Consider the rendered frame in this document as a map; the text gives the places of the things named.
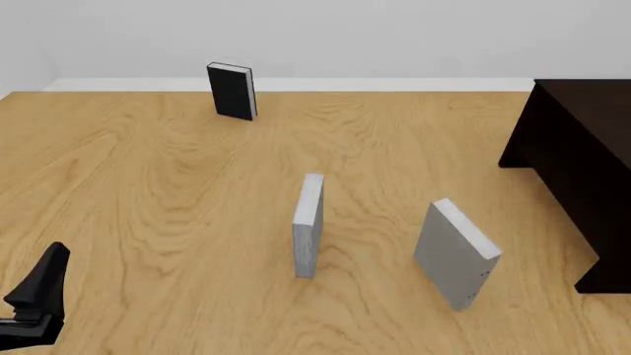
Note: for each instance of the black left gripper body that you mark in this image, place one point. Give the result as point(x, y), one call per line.
point(29, 331)

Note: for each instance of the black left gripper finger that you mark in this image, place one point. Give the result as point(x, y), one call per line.
point(45, 281)

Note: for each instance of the black book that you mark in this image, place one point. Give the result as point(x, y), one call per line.
point(231, 91)

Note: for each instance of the grey book with small marks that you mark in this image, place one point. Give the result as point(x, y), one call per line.
point(451, 255)

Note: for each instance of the dark wooden cabinet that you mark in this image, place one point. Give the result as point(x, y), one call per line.
point(574, 174)

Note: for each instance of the grey book with plain cover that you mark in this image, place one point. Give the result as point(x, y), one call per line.
point(308, 229)

